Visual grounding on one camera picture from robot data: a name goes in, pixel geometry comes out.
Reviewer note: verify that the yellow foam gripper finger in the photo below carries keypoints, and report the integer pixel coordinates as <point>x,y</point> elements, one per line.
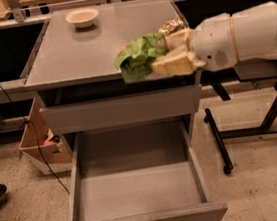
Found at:
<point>181,64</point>
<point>180,38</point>

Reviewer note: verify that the green rice chip bag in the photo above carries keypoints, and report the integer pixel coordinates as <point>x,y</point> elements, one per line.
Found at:
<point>134,60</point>

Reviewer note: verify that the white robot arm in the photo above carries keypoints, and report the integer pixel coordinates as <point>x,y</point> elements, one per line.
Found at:
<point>221,42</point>

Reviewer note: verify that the grey drawer cabinet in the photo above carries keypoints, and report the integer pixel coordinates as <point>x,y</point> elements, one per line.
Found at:
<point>74,66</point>

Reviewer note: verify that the closed grey upper drawer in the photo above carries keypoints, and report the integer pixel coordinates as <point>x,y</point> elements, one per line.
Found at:
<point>111,112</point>

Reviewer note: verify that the open grey drawer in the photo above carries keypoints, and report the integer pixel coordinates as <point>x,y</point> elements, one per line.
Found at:
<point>143,173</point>

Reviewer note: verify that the crushed gold soda can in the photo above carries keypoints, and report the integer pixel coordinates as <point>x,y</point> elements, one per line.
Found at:
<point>172,26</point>

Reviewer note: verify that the white bowl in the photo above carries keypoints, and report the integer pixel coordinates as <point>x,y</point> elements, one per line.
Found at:
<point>82,18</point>

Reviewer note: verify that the cardboard box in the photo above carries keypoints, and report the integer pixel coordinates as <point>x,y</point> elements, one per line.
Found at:
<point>44,149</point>

